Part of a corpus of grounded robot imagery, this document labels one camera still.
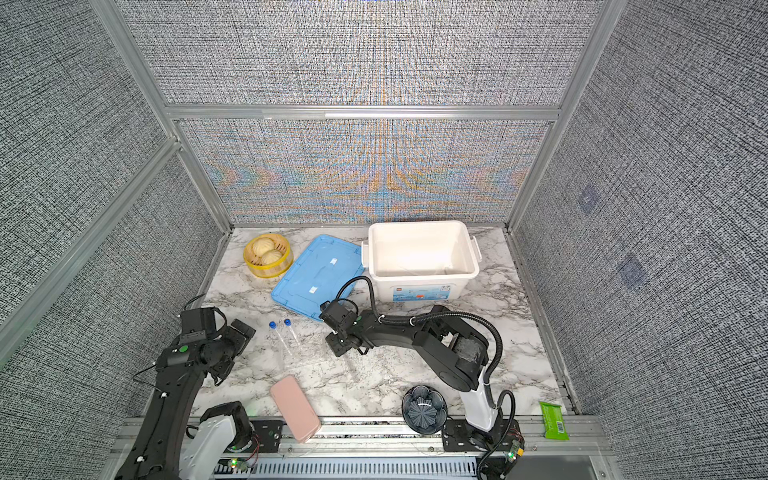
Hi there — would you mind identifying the green wipes packet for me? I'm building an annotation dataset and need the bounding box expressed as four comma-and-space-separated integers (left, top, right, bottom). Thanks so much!
539, 402, 570, 441

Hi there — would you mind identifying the back steamed bun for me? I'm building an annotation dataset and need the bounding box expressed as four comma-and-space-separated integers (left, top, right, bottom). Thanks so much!
251, 237, 275, 257

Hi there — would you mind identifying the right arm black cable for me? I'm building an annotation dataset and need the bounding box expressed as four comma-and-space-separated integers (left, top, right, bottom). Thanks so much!
334, 275, 516, 457

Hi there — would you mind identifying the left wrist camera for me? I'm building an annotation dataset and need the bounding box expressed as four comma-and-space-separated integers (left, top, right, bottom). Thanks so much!
180, 307, 217, 337

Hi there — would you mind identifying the yellow bamboo steamer basket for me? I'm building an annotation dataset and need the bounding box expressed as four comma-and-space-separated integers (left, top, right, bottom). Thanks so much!
243, 233, 294, 279

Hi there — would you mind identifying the front steamed bun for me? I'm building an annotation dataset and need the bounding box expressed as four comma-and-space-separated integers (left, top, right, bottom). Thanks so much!
260, 249, 284, 267

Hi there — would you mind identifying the white plastic storage box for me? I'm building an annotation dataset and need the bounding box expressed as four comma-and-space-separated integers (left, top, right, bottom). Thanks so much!
361, 220, 483, 302

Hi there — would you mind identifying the black flower-shaped dish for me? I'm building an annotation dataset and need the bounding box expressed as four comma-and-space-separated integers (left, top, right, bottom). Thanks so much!
401, 385, 448, 435

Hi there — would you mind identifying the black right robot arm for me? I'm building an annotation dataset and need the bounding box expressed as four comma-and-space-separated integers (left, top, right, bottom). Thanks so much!
320, 299, 503, 433

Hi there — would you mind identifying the steamed bun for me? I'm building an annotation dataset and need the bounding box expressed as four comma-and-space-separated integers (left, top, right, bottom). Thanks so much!
260, 249, 284, 267
251, 237, 275, 257

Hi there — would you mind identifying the clear plastic test tube rack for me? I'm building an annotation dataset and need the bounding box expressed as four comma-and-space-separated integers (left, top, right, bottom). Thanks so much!
267, 324, 318, 365

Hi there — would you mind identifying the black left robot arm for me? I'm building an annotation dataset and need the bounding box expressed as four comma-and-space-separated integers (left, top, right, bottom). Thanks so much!
115, 308, 256, 479

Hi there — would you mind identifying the blue plastic box lid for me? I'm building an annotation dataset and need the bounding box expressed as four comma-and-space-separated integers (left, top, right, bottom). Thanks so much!
271, 235, 364, 322

